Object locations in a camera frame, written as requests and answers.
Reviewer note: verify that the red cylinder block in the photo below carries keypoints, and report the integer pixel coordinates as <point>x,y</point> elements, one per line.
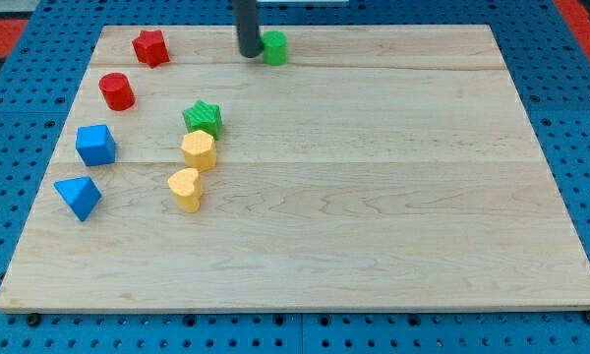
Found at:
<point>117,92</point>

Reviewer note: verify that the wooden board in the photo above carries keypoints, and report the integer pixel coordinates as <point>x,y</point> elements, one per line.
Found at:
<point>382,169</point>

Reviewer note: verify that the green star block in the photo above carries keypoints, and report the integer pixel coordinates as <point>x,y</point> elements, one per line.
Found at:
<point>205,117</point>

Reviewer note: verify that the blue triangle block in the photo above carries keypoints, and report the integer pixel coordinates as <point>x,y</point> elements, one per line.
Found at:
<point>80,194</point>

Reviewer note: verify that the yellow heart block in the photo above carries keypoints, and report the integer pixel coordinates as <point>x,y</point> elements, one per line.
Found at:
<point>186,188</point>

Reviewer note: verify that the red star block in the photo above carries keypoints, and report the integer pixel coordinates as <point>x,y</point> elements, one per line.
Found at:
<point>150,48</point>

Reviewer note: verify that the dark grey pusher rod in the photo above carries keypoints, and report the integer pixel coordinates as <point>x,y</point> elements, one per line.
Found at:
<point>247,24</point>

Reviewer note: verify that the yellow hexagon block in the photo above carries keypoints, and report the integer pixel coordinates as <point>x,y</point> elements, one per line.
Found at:
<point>199,150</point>

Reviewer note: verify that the green cylinder block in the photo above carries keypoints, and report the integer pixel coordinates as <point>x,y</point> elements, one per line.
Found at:
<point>275,47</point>

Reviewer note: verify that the blue cube block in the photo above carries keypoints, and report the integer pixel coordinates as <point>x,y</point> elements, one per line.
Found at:
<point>95,145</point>

